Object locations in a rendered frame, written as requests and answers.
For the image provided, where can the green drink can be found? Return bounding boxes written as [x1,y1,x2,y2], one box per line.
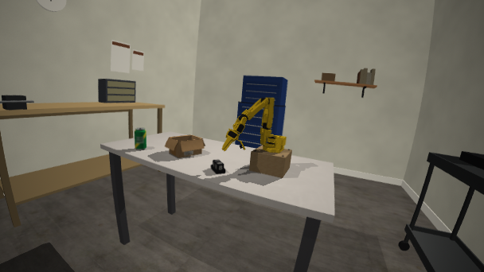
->
[135,128,146,150]

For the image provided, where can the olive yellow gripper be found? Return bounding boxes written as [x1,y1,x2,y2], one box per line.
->
[222,129,245,151]

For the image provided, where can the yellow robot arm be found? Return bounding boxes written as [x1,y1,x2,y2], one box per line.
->
[233,98,284,153]

